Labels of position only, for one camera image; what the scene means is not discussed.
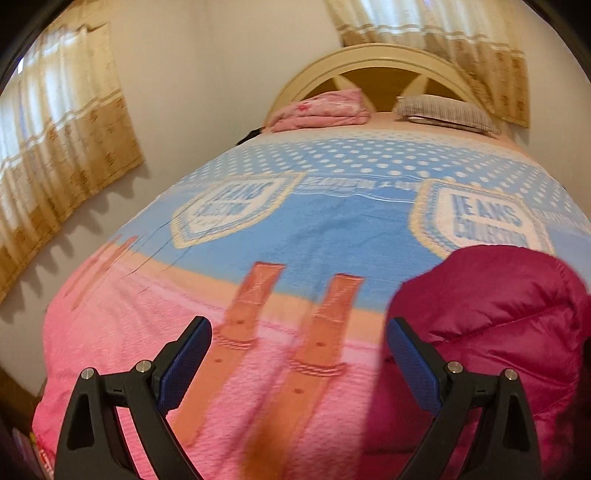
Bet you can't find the beige patterned curtain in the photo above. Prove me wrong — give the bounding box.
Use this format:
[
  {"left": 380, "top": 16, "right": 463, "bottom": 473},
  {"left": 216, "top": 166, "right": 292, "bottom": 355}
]
[
  {"left": 0, "top": 22, "right": 146, "bottom": 303},
  {"left": 326, "top": 0, "right": 531, "bottom": 128}
]

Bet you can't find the cream wooden headboard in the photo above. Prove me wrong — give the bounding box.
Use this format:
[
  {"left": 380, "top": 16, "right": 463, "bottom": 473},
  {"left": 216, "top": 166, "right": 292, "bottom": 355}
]
[{"left": 263, "top": 44, "right": 527, "bottom": 139}]

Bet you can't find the striped pillow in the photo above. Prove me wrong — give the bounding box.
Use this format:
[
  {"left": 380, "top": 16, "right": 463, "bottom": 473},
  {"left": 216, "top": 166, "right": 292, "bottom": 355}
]
[{"left": 393, "top": 95, "right": 502, "bottom": 136}]

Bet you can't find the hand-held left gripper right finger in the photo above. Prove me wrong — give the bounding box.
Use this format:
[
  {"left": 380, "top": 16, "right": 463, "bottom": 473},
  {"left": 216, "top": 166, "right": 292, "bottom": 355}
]
[{"left": 386, "top": 316, "right": 542, "bottom": 480}]

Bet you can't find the pink and blue printed blanket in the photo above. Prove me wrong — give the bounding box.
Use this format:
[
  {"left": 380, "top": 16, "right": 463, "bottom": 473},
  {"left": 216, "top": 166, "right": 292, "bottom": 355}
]
[{"left": 31, "top": 126, "right": 583, "bottom": 480}]

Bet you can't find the magenta puffer jacket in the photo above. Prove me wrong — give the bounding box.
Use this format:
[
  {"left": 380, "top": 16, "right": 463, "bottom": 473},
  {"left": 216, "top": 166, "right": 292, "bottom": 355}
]
[{"left": 360, "top": 244, "right": 590, "bottom": 480}]

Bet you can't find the folded pink quilt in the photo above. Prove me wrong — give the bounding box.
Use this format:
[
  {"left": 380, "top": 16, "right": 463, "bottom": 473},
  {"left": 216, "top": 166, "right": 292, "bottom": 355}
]
[{"left": 268, "top": 89, "right": 373, "bottom": 134}]

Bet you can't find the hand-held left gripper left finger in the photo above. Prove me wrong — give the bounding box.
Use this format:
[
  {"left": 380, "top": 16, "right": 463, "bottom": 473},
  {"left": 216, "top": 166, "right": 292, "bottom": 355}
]
[{"left": 54, "top": 316, "right": 213, "bottom": 480}]

